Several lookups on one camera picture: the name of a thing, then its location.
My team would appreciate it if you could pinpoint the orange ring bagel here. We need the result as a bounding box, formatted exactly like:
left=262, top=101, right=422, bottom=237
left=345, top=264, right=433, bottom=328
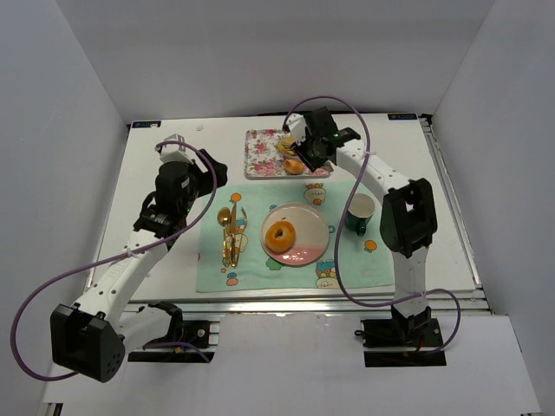
left=264, top=220, right=297, bottom=253

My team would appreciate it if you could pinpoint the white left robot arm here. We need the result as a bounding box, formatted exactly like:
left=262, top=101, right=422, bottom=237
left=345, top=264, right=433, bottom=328
left=49, top=149, right=228, bottom=383

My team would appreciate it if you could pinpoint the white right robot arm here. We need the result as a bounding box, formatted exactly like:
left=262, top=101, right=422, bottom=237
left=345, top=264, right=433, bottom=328
left=283, top=107, right=438, bottom=329

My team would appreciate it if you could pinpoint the heart-shaped bread slice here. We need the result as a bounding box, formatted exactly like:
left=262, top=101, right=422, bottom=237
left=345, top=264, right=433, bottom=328
left=276, top=136, right=296, bottom=157

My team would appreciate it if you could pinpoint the small round bun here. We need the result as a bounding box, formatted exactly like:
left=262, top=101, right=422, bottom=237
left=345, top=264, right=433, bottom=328
left=284, top=159, right=305, bottom=175

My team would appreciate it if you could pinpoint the gold spoon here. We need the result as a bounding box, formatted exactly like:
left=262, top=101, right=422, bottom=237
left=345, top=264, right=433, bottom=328
left=217, top=207, right=231, bottom=267

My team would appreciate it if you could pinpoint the gold knife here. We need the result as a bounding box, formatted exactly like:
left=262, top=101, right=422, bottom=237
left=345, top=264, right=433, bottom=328
left=229, top=202, right=237, bottom=267

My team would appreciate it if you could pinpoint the floral rectangular tray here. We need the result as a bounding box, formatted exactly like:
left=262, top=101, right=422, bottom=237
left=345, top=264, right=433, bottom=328
left=244, top=129, right=331, bottom=179

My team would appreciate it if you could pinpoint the dark corner label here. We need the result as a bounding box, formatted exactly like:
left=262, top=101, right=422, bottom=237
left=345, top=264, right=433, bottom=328
left=131, top=120, right=161, bottom=129
left=388, top=113, right=418, bottom=121

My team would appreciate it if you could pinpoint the green mug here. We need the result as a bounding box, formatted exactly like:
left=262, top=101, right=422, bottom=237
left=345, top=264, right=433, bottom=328
left=344, top=193, right=375, bottom=237

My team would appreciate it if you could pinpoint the pink and cream plate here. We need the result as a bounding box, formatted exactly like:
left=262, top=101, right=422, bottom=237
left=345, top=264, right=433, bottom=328
left=260, top=204, right=330, bottom=267

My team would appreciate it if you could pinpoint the mint cartoon placemat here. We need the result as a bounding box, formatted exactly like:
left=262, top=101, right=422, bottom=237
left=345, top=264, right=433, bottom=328
left=196, top=180, right=394, bottom=293

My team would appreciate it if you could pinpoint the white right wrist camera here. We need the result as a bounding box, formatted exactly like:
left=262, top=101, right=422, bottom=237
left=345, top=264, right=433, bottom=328
left=283, top=113, right=306, bottom=144

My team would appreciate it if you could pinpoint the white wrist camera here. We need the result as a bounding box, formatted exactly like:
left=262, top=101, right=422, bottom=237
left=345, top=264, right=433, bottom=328
left=154, top=133, right=193, bottom=164
left=283, top=113, right=306, bottom=144

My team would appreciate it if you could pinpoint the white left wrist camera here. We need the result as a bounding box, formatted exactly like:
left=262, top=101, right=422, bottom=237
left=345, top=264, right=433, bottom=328
left=154, top=133, right=193, bottom=164

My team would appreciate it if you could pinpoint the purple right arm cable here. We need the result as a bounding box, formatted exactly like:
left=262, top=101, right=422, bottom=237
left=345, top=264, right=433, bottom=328
left=282, top=95, right=461, bottom=356

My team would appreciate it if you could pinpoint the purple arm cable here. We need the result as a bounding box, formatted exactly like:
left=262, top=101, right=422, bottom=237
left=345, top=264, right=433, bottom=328
left=282, top=95, right=461, bottom=356
left=10, top=140, right=219, bottom=381

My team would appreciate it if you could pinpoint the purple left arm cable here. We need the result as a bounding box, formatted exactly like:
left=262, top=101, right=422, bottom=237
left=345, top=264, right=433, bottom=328
left=10, top=140, right=219, bottom=381

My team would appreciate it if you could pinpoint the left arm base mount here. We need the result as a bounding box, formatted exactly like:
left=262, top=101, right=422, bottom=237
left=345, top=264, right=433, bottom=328
left=115, top=301, right=219, bottom=363

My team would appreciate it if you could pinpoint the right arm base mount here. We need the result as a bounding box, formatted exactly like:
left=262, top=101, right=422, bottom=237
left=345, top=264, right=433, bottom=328
left=354, top=318, right=447, bottom=368

